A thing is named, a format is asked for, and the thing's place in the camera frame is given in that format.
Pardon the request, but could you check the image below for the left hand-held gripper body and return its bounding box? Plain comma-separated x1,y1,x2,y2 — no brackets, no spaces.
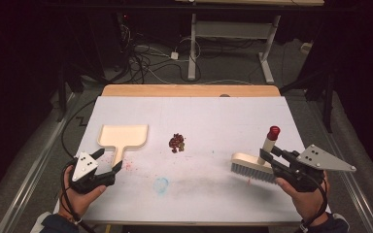
67,151,117,194

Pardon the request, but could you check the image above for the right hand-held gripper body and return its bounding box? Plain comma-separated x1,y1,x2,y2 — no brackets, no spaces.
270,144,357,192

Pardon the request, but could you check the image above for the cream brush with red cap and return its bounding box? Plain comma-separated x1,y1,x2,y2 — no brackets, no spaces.
230,125,282,184

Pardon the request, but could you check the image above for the cream plastic dustpan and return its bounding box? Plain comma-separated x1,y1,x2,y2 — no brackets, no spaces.
96,124,150,170

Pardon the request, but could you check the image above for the pile of red beans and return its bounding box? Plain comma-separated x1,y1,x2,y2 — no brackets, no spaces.
168,133,187,154

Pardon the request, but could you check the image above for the person's left hand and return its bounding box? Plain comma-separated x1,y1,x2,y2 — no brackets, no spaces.
59,164,107,221

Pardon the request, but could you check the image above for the person's right hand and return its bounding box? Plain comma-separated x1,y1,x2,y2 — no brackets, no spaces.
275,176,329,224

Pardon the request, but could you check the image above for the black metal stand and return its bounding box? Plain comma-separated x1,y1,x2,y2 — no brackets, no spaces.
55,61,79,123
280,64,335,134

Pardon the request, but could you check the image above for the white board table cover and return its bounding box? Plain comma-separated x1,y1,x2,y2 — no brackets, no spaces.
51,95,332,223

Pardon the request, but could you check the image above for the wooden table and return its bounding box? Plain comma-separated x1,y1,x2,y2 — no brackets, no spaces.
86,84,303,227

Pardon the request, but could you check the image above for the aluminium floor rail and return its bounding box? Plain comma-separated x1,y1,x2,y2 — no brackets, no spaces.
0,92,79,233
307,96,373,233

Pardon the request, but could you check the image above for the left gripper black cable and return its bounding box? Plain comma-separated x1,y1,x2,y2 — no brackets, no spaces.
60,163,93,233

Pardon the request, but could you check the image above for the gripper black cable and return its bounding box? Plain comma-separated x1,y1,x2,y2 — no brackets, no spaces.
299,174,329,233
60,163,93,233

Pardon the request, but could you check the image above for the black floor cable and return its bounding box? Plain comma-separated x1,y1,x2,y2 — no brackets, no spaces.
60,98,97,159

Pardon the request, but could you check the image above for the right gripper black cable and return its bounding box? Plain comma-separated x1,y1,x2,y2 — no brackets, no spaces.
299,174,329,233

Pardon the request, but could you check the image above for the tangle of floor cables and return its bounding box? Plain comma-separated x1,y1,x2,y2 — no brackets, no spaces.
118,22,202,85

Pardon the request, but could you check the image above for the white metal desk frame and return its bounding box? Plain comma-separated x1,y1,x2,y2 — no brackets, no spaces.
187,13,282,84

